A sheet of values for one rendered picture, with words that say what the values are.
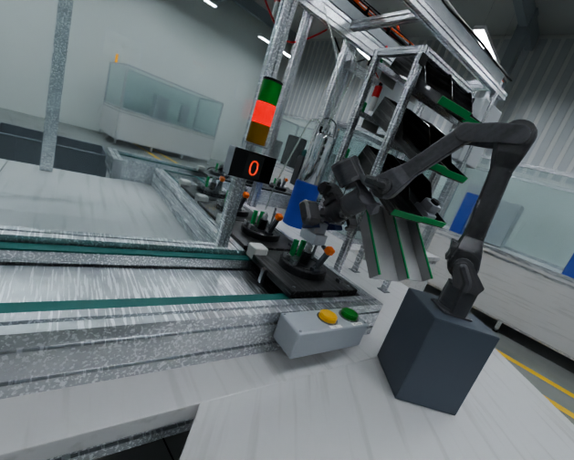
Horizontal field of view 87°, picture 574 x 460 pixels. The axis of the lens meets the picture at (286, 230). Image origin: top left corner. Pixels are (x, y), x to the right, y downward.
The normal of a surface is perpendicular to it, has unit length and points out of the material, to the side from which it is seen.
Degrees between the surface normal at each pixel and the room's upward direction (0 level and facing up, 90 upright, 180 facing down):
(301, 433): 0
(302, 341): 90
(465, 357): 90
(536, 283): 90
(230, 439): 0
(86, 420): 0
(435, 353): 90
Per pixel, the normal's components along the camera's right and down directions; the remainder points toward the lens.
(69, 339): 0.54, 0.38
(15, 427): 0.31, -0.92
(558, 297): -0.69, -0.04
